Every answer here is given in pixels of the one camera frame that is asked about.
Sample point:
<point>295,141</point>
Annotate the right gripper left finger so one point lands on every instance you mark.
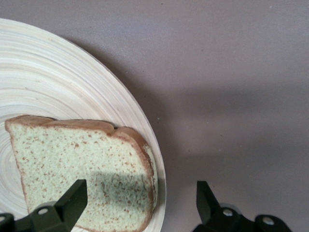
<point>72,203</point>

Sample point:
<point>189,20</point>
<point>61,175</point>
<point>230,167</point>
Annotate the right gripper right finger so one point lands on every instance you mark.
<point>207,205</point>

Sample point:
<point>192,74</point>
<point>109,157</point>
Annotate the slice of brown-crust bread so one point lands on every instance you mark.
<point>72,157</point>

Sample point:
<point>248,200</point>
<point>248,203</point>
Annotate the round pale wooden plate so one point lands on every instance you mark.
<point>48,84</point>

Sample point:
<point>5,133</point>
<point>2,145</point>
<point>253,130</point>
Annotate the brown table cover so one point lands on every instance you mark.
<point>229,72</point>

